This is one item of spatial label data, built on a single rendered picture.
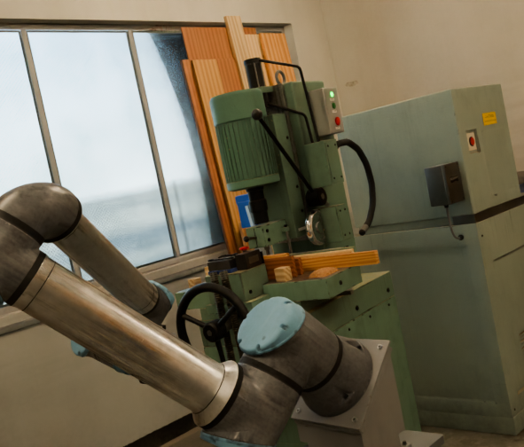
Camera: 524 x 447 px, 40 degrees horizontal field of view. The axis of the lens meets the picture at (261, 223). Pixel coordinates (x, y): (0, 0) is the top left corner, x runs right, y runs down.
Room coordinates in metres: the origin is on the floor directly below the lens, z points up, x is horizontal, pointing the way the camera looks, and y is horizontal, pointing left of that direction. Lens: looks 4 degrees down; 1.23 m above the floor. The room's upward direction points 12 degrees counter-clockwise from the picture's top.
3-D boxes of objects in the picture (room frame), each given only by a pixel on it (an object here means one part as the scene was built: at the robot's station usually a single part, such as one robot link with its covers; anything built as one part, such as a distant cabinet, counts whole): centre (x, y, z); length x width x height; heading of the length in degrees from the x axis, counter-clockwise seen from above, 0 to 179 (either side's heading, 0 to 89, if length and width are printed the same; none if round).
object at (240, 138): (2.38, 0.00, 1.35); 0.18 x 0.18 x 0.31
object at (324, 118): (2.55, -0.30, 1.40); 0.10 x 0.06 x 0.16; 144
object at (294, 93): (2.61, -0.17, 1.16); 0.22 x 0.22 x 0.72; 54
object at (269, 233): (2.39, -0.01, 1.03); 0.14 x 0.07 x 0.09; 144
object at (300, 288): (2.29, 0.06, 0.87); 0.61 x 0.30 x 0.06; 54
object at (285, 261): (2.29, 0.03, 0.93); 0.25 x 0.01 x 0.07; 54
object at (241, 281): (2.22, 0.11, 0.92); 0.15 x 0.13 x 0.09; 54
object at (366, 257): (2.32, -0.08, 0.92); 0.60 x 0.02 x 0.04; 54
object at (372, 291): (2.47, -0.07, 0.76); 0.57 x 0.45 x 0.09; 144
